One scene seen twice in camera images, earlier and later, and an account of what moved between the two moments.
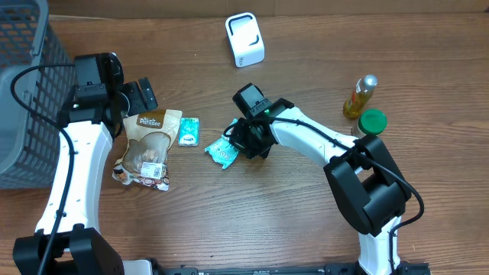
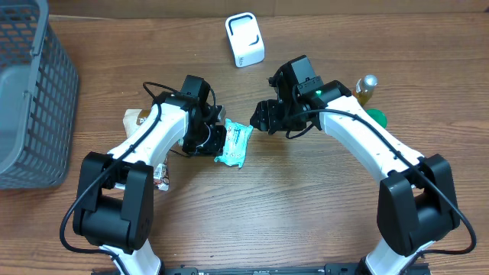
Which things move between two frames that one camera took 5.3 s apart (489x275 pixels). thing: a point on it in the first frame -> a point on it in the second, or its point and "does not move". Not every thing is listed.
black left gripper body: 138,95 -> 213,141
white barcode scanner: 247,42 does not move
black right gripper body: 247,140 -> 283,117
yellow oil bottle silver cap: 361,94 does not move
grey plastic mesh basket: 30,143 does not move
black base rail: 343,268 does not move
